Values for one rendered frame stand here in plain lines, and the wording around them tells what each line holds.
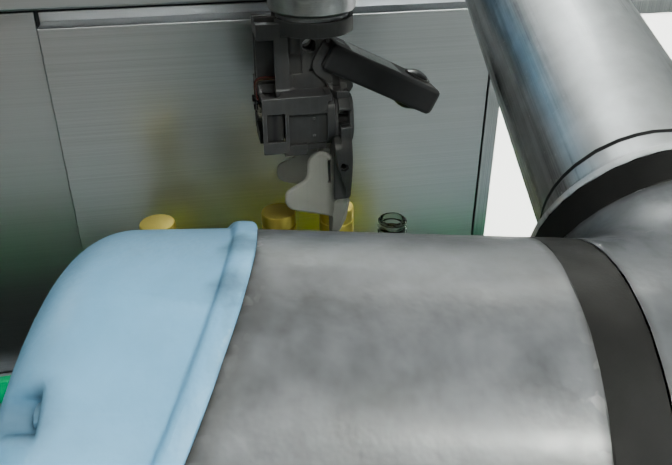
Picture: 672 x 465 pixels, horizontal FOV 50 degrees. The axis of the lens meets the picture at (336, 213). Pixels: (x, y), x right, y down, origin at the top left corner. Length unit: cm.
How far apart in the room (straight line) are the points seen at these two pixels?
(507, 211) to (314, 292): 78
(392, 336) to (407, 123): 68
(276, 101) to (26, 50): 30
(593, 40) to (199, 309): 21
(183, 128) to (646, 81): 57
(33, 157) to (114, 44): 17
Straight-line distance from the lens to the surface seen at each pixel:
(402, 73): 66
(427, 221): 89
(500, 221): 93
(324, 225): 71
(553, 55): 32
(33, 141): 84
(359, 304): 16
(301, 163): 71
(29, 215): 89
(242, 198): 83
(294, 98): 62
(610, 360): 16
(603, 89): 29
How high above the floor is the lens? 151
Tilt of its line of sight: 30 degrees down
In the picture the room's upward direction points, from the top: straight up
